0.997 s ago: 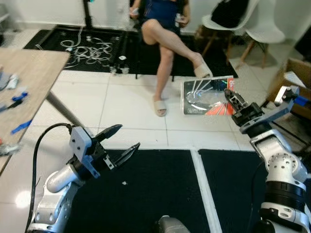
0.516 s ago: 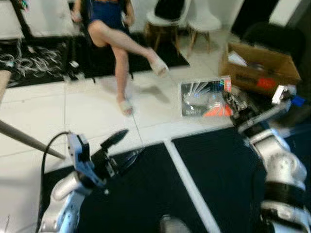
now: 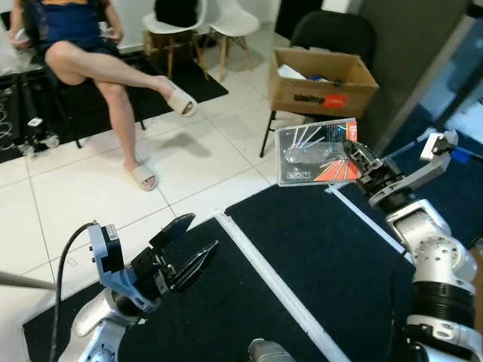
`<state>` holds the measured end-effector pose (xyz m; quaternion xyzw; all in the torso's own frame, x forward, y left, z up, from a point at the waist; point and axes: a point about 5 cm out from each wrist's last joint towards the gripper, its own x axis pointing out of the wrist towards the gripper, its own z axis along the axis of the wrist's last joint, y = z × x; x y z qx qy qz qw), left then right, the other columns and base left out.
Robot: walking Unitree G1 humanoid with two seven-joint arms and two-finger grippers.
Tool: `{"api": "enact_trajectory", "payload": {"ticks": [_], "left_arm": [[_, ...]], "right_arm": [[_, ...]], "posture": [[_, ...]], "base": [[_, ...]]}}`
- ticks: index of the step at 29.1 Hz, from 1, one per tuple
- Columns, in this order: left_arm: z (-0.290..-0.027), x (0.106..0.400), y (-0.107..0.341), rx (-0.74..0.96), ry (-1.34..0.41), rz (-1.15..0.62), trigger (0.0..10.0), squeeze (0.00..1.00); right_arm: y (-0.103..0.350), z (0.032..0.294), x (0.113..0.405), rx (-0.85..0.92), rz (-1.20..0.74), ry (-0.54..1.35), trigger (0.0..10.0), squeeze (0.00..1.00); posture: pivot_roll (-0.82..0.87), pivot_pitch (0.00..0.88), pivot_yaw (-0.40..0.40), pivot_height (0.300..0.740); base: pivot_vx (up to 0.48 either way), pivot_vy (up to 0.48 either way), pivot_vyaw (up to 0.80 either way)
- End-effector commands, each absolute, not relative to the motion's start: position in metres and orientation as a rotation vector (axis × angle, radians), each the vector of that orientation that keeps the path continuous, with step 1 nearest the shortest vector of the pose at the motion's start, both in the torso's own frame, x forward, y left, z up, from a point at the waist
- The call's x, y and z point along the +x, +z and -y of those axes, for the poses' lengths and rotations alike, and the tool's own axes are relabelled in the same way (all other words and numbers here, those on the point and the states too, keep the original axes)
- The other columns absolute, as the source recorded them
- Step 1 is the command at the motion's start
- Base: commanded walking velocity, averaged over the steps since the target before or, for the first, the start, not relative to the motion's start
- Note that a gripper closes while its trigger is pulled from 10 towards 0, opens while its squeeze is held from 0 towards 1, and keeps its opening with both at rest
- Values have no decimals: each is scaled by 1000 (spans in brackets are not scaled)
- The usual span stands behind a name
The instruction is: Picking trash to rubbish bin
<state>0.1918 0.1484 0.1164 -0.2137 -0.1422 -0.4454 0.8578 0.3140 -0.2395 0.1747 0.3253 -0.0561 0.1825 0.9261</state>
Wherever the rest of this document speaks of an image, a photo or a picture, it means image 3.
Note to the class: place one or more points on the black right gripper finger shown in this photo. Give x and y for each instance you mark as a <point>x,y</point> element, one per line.
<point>358,151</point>

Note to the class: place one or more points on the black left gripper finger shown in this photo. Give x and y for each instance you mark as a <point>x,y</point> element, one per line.
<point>175,230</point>
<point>196,262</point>

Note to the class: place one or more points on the clear orange plastic blister package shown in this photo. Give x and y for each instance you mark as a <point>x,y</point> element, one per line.
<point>313,154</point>

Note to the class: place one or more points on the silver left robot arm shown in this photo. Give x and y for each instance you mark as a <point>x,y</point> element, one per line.
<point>102,332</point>

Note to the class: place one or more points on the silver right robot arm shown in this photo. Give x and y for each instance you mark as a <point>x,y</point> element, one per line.
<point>434,256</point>

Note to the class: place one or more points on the white paper trash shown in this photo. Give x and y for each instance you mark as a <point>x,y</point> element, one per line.
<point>290,72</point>

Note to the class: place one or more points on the beige slide sandal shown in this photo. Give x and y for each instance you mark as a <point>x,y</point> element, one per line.
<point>183,99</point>
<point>143,178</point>

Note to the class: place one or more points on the dark carpet mat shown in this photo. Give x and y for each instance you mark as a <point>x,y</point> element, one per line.
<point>226,317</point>
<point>339,271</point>

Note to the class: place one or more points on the brown cardboard box red label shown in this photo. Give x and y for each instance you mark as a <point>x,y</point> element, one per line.
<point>321,94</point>

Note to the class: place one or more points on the white floor strip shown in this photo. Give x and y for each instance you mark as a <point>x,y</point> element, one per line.
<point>279,290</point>

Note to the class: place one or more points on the grey robot leg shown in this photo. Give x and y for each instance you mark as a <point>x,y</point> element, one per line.
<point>268,353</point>

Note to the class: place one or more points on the black padded chair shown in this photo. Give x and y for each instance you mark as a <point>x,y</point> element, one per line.
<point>336,30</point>

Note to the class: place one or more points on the grey stick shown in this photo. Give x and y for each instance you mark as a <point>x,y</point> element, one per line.
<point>26,281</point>

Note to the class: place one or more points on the plain brown cardboard box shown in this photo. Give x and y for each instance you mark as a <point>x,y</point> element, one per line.
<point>478,286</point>

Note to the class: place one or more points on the black rubber floor mat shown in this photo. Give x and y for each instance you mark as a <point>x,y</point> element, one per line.
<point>204,87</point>

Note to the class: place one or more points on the small black wheeled device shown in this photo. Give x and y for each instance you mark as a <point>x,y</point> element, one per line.
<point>38,136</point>

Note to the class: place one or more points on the black metal chair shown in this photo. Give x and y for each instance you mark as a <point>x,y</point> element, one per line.
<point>64,94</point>

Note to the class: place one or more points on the white plastic chair wooden legs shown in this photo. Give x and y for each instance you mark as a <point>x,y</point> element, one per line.
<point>234,23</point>
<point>170,34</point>

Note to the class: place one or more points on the seated person in blue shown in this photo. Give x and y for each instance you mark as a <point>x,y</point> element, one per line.
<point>83,60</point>

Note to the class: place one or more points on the black bag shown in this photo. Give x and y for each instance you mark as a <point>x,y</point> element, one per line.
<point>175,11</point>

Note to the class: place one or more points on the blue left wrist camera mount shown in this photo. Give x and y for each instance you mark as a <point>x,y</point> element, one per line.
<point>121,283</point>

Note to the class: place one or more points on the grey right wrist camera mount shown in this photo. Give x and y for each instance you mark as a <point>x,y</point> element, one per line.
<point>438,145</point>

